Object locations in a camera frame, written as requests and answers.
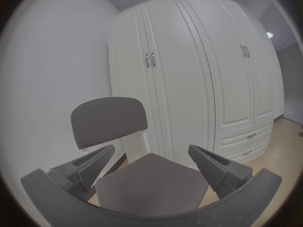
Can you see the grey curtain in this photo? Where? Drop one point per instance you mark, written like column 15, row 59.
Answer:
column 291, row 74

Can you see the white wardrobe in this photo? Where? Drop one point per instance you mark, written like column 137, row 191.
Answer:
column 184, row 67

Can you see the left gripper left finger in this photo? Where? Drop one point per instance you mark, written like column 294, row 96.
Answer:
column 90, row 167

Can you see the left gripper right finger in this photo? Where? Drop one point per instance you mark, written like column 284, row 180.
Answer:
column 217, row 171

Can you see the white chair grey cushions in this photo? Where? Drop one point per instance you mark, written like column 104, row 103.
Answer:
column 146, row 181

